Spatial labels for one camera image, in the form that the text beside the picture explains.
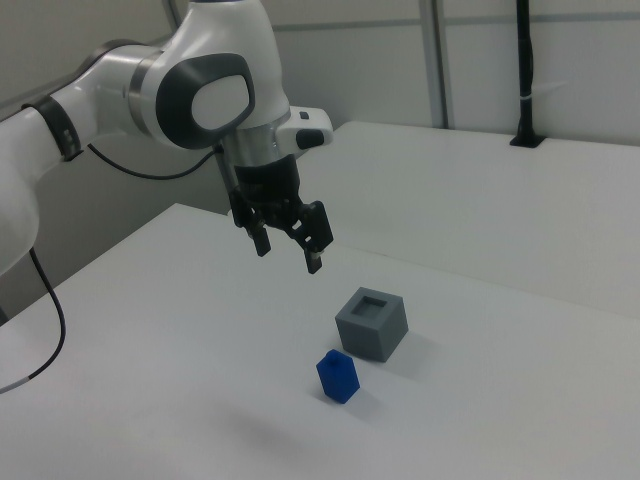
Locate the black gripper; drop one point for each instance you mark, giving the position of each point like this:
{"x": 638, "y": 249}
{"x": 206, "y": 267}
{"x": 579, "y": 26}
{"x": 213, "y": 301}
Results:
{"x": 267, "y": 182}

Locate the blue block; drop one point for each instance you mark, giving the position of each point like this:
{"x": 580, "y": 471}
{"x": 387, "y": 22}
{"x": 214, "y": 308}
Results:
{"x": 337, "y": 377}

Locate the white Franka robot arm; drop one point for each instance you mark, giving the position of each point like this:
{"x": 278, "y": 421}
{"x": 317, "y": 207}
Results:
{"x": 125, "y": 95}

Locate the grey hollow cuboid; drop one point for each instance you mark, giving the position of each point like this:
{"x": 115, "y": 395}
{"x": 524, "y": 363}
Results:
{"x": 372, "y": 327}

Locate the white desk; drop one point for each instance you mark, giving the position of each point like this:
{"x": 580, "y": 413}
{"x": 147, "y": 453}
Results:
{"x": 475, "y": 200}

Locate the black pole with base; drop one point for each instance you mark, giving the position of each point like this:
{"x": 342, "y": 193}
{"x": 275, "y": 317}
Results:
{"x": 525, "y": 70}

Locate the grey partition post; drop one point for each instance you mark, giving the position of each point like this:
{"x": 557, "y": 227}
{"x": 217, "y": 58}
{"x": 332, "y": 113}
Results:
{"x": 436, "y": 65}

